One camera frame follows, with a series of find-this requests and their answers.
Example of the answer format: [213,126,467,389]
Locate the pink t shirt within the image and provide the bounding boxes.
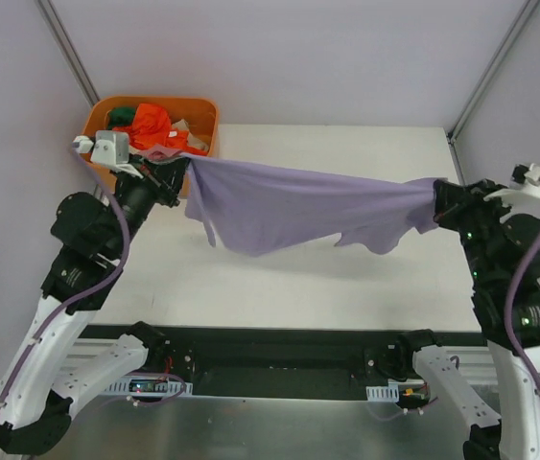
[139,145,183,163]

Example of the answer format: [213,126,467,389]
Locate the white cable duct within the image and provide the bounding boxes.
[101,376,193,398]
[365,385,400,403]

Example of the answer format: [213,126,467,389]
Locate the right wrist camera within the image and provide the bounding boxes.
[483,163,540,206]

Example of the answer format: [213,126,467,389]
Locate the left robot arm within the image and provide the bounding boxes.
[0,155,189,458]

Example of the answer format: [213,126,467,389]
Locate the left white cable duct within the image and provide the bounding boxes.
[101,376,193,398]

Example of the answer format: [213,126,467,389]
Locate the right white cable duct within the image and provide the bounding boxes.
[365,385,400,403]

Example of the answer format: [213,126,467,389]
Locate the aluminium frame post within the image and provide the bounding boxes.
[35,0,100,105]
[447,0,540,145]

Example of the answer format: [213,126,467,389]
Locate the left aluminium frame post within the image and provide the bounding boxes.
[35,0,100,105]

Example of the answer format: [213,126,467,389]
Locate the purple t shirt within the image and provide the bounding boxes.
[185,157,437,257]

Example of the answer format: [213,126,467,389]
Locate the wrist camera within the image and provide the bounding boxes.
[72,130,141,177]
[483,163,540,206]

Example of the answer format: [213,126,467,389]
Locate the right aluminium frame post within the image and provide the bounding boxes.
[447,0,540,145]

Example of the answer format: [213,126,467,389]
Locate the orange t shirt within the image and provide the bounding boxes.
[111,103,194,157]

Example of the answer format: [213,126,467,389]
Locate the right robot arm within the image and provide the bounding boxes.
[394,176,540,459]

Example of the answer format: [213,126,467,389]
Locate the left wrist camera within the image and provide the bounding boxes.
[72,130,141,177]

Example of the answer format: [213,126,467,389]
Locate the orange plastic bin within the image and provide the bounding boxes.
[75,96,221,200]

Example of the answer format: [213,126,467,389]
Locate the green t shirt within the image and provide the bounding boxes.
[106,106,137,129]

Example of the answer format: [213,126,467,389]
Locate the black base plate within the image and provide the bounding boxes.
[125,324,448,399]

